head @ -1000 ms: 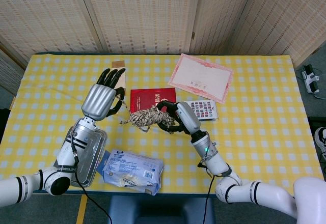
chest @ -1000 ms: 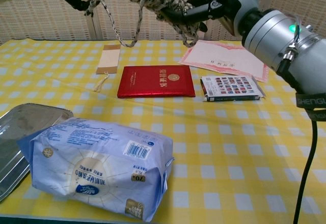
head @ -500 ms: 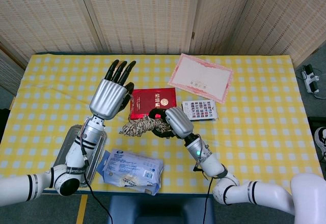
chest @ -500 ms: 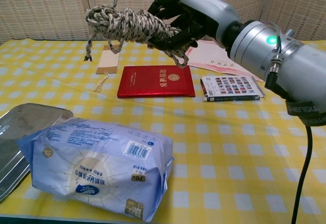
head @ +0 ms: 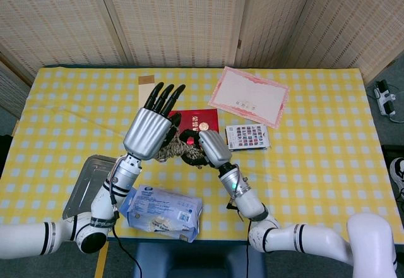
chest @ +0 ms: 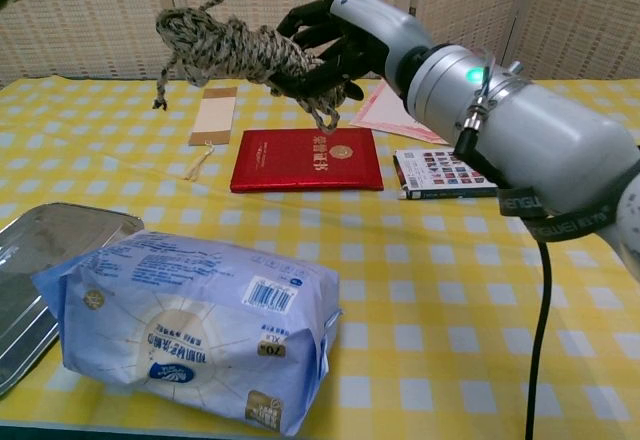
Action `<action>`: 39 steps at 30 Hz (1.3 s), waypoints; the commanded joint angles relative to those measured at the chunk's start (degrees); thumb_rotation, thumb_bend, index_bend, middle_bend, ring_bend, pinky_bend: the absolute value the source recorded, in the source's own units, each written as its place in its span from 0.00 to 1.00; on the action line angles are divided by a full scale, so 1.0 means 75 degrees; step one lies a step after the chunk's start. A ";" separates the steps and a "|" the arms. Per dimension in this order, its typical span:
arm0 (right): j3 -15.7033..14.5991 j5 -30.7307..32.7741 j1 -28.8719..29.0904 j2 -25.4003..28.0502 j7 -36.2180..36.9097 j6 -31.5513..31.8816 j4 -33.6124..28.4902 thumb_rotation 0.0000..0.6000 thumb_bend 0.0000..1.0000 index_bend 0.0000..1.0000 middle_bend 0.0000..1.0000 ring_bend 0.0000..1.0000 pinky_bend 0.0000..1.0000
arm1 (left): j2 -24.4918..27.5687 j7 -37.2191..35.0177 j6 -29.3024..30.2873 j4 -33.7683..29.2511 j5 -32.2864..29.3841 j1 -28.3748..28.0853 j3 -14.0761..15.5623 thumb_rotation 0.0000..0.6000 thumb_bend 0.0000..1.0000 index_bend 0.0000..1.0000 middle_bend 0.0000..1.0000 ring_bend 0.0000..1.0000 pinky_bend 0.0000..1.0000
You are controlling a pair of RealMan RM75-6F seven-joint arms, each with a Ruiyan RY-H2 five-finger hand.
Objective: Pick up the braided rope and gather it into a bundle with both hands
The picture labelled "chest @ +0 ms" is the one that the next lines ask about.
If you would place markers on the red certificate book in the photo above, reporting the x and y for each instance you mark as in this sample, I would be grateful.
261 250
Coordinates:
305 160

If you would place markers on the beige bookmark with tassel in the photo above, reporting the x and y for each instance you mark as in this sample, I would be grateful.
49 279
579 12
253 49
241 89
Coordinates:
212 115

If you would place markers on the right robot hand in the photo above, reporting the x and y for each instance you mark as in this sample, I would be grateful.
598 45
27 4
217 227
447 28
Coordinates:
385 25

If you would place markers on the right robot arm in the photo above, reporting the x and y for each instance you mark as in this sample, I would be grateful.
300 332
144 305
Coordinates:
540 135

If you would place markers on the blue wipes pack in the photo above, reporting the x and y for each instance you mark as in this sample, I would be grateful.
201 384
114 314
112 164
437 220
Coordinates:
190 320

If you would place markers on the picture card box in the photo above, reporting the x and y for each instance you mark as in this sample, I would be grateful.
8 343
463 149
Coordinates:
430 175

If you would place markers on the metal tray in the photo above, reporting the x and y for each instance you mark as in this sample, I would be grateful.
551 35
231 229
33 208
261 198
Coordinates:
30 240

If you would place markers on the yellow checkered tablecloth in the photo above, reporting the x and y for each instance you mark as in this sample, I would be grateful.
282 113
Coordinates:
425 310

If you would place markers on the pink-bordered certificate paper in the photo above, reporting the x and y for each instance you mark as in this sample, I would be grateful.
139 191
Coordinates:
380 115

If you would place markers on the woven folding screen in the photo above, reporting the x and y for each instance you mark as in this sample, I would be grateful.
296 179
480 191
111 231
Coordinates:
100 35

